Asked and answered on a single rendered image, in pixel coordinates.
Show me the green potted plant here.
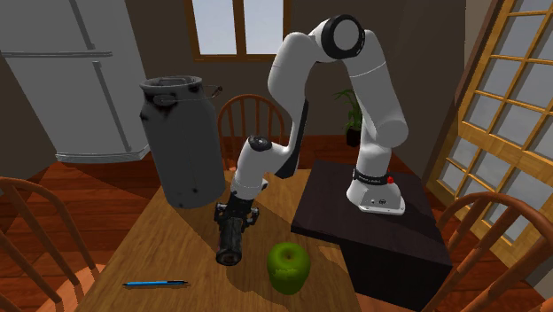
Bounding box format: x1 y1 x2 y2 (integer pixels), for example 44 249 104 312
332 88 364 148

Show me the green apple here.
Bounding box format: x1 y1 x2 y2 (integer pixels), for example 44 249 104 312
266 241 312 296

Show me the wooden table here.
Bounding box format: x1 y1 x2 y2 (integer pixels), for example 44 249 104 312
75 167 365 312

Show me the small wooden-framed window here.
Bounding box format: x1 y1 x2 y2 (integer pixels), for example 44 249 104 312
183 0 292 63

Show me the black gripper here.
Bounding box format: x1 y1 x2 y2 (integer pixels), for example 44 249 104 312
214 191 261 229

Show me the blue pen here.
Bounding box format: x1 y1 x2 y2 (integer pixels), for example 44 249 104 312
122 279 190 289

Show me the wooden spindle-back chair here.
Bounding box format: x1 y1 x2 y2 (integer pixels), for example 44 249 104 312
216 94 286 172
0 175 101 312
421 191 553 312

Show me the large wooden lattice window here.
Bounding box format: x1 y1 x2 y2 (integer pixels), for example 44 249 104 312
424 0 553 269

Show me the grey refrigerator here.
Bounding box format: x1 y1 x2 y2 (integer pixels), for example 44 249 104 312
0 0 152 164

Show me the large dark milk can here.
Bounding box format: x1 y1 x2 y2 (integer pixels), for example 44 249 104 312
138 75 227 210

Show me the black rusty cylinder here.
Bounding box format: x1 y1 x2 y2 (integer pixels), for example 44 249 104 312
215 216 246 267

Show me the dark robot stand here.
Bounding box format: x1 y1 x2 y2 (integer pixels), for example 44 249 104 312
290 160 454 312

